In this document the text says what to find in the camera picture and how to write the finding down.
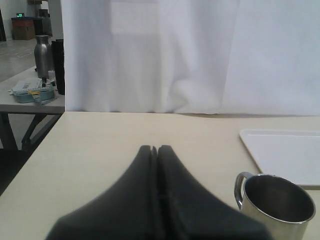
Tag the steel mug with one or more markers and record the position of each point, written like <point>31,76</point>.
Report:
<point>282,206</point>

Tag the white plastic tray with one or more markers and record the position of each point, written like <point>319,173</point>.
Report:
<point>290,154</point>

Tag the cardboard boxes stack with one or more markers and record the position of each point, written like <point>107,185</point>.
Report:
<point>23,28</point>

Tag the white paper booklet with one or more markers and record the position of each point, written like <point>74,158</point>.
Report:
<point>27,84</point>

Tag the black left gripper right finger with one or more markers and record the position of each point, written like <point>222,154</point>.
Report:
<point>191,212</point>

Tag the steel water bottle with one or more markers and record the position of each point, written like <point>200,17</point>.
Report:
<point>43,56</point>

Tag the white curtain backdrop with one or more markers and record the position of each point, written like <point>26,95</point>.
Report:
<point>255,57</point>

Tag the black cylinder flask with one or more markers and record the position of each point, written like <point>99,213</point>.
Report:
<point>57,47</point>

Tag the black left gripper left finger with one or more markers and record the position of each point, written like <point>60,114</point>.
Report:
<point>128,210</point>

